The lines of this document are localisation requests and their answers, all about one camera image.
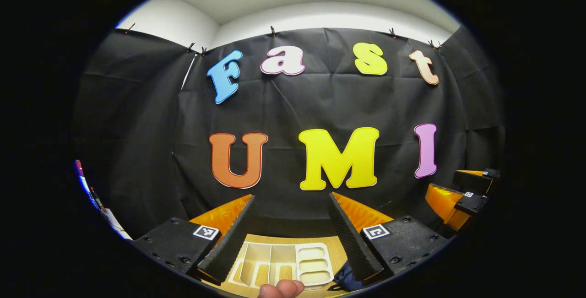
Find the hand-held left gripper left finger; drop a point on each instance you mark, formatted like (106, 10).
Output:
(231, 238)

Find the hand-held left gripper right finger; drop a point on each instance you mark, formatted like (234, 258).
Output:
(350, 238)

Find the colourful striped panel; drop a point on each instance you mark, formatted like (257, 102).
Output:
(82, 181)

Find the navy blue schoolbag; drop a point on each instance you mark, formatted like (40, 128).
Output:
(348, 282)

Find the row of black cloth clips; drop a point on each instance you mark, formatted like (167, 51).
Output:
(273, 30)

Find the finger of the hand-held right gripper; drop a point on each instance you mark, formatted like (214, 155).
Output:
(471, 204)
(476, 182)

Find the cream plastic bookshelf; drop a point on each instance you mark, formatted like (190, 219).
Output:
(316, 266)

